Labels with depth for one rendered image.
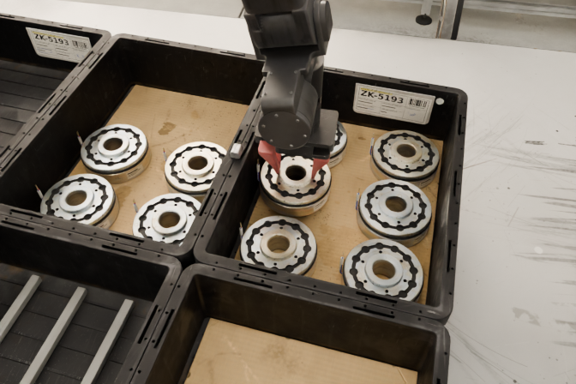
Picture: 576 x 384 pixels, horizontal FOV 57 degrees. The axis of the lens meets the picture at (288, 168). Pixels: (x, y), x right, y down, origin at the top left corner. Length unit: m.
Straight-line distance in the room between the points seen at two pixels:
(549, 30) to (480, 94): 1.71
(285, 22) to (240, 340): 0.38
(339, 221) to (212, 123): 0.29
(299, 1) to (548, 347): 0.62
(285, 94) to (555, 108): 0.83
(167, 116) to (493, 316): 0.62
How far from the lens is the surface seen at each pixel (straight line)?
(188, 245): 0.65
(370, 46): 1.34
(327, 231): 0.77
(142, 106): 0.99
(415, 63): 1.31
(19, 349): 0.76
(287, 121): 0.56
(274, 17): 0.58
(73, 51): 1.07
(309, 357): 0.68
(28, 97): 1.08
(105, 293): 0.76
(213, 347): 0.69
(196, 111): 0.96
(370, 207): 0.77
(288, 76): 0.57
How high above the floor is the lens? 1.46
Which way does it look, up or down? 48 degrees down
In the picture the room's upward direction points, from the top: straight up
